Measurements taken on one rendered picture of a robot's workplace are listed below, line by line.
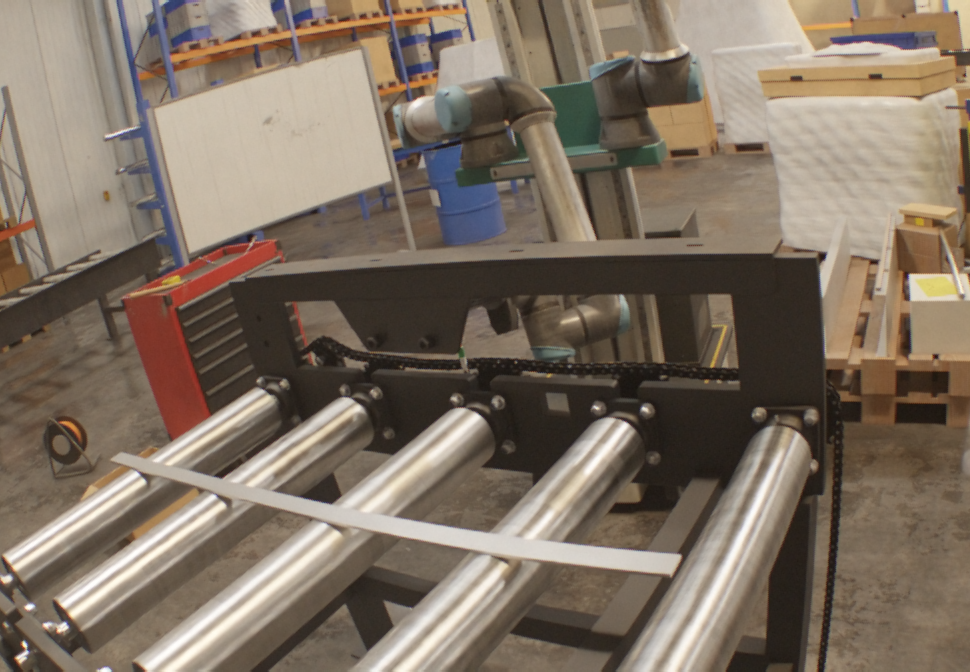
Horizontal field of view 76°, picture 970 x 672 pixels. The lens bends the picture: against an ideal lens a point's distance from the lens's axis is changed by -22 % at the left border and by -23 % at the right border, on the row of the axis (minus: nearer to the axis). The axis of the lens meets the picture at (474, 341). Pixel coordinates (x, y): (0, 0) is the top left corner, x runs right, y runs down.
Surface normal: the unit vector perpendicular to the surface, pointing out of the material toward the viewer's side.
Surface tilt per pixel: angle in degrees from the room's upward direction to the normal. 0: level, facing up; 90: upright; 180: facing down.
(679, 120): 90
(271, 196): 90
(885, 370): 90
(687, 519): 0
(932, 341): 90
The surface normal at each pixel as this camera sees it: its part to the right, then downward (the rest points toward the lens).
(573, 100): -0.42, 0.40
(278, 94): 0.52, 0.18
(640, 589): -0.22, -0.92
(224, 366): 0.81, 0.01
